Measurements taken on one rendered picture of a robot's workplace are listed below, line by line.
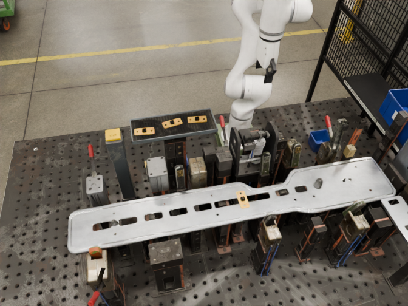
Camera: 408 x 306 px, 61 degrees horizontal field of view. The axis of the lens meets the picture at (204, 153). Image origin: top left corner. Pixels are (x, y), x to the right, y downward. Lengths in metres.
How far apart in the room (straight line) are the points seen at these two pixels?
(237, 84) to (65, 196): 1.05
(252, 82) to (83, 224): 0.98
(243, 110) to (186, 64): 2.14
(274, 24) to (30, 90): 3.03
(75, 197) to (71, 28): 3.07
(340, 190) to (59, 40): 3.66
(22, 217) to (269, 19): 1.47
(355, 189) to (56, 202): 1.44
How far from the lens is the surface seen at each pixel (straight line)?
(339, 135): 1.62
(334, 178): 1.63
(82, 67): 3.98
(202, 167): 1.45
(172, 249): 1.32
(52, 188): 2.00
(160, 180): 1.43
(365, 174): 1.71
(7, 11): 4.73
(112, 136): 1.50
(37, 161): 2.16
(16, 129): 3.49
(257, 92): 1.69
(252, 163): 1.63
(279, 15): 1.17
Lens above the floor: 2.23
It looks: 50 degrees down
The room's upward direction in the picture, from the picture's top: 1 degrees clockwise
